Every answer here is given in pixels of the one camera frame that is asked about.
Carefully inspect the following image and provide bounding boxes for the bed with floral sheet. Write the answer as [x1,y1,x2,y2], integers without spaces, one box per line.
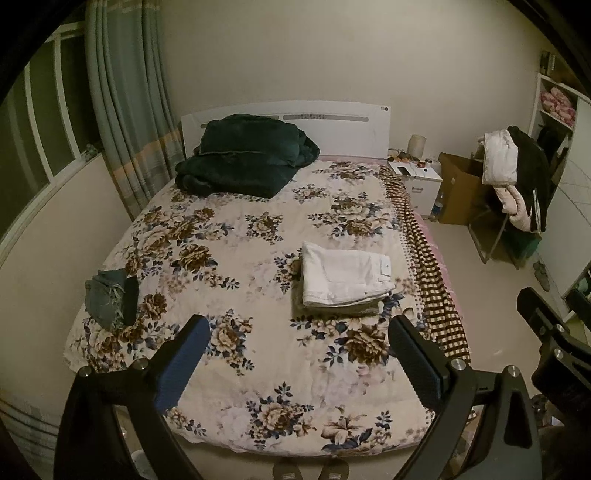
[65,154,472,459]

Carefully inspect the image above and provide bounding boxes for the pink folded bedding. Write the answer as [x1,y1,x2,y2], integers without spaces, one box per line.
[540,89,578,127]

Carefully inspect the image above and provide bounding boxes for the white jacket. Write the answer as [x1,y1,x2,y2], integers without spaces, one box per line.
[482,129,520,186]

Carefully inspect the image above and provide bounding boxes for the brown checkered blanket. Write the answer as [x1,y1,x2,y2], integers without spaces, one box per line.
[379,164,472,366]

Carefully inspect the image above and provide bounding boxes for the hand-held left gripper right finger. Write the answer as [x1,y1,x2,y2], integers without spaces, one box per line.
[388,316,542,480]

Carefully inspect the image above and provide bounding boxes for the folded frayed denim jeans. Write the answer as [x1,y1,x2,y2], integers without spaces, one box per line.
[84,268,140,331]

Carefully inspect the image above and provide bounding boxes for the white nightstand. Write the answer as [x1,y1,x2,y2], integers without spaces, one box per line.
[387,159,444,217]

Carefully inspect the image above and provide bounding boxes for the metal frame chair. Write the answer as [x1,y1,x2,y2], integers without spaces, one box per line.
[468,203,543,271]

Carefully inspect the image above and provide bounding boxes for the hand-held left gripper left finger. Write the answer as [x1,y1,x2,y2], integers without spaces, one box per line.
[54,315,212,480]

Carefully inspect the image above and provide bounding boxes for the black jacket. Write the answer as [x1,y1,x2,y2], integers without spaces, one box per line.
[507,126,554,234]

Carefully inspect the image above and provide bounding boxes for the grey slippers pair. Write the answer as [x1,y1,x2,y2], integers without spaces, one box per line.
[533,261,553,292]

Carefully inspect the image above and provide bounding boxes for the pink garment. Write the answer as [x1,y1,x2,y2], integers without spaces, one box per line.
[494,184,537,232]

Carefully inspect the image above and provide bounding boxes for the white wardrobe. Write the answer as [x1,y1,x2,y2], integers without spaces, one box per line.
[531,51,591,302]

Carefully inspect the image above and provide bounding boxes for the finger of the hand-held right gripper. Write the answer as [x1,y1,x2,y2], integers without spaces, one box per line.
[567,288,591,324]
[516,287,591,398]

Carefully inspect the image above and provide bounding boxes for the dark green blanket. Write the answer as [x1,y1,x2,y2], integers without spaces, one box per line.
[174,114,321,199]

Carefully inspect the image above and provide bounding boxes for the white headboard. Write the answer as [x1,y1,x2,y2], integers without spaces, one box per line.
[180,100,391,161]

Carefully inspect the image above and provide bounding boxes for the green striped curtain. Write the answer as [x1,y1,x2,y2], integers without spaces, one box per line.
[84,0,186,221]
[0,396,62,462]

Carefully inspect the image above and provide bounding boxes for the cardboard box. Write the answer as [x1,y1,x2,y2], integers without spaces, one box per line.
[436,152,498,227]

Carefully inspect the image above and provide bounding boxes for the window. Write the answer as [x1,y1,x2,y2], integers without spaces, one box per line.
[0,37,106,243]

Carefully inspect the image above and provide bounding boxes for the white pants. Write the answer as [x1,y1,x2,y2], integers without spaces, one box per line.
[301,241,397,308]

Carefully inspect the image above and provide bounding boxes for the grey folded fleece garment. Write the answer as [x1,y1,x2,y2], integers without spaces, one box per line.
[291,295,385,319]

